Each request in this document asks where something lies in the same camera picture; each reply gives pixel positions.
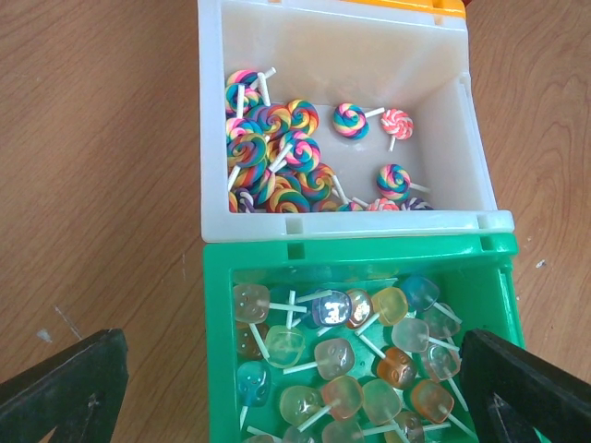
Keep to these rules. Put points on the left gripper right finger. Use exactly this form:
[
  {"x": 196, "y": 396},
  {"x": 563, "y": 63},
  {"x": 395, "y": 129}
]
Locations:
[{"x": 514, "y": 396}]

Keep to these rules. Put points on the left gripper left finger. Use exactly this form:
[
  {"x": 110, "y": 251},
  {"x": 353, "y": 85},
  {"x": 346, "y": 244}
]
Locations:
[{"x": 74, "y": 396}]

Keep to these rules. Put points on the white candy bin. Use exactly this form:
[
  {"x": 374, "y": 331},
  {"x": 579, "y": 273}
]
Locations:
[{"x": 390, "y": 86}]

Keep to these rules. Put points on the orange candy bin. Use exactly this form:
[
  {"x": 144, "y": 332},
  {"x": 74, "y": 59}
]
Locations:
[{"x": 448, "y": 8}]

